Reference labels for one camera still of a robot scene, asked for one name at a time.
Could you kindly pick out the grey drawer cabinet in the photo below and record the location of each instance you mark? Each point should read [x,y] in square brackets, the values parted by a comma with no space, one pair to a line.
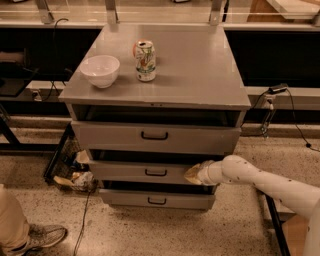
[195,70]

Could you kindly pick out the grey top drawer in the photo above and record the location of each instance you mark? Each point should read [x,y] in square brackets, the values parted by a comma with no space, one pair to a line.
[183,131]

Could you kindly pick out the green white drink can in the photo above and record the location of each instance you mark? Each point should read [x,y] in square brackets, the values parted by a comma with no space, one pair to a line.
[145,60]

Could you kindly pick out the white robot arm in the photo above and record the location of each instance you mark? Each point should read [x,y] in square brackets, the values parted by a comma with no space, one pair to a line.
[301,198]

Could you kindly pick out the grey bottom drawer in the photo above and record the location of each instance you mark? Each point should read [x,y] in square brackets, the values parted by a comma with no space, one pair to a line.
[179,196]

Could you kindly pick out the beige trouser leg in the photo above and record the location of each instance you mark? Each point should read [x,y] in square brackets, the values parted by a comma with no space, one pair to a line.
[14,227]

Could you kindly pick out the grey sneaker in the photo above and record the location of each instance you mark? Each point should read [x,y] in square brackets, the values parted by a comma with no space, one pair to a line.
[45,236]

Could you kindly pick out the black metal frame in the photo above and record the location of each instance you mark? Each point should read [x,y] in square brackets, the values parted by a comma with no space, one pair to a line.
[277,224]

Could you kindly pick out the grey drawer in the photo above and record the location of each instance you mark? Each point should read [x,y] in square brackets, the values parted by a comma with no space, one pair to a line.
[179,196]
[145,167]
[183,131]

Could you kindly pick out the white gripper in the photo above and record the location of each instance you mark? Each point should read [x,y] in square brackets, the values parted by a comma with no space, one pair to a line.
[209,173]

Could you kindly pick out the white bowl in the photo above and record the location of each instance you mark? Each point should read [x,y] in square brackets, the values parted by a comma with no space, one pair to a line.
[101,70]

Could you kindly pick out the black wire basket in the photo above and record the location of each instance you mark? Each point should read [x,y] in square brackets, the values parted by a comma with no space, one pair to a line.
[68,168]

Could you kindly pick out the brown cardboard box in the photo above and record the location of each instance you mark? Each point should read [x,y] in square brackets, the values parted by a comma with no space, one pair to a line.
[295,231]

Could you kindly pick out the black power adapter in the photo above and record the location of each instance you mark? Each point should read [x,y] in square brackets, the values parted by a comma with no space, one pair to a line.
[278,89]

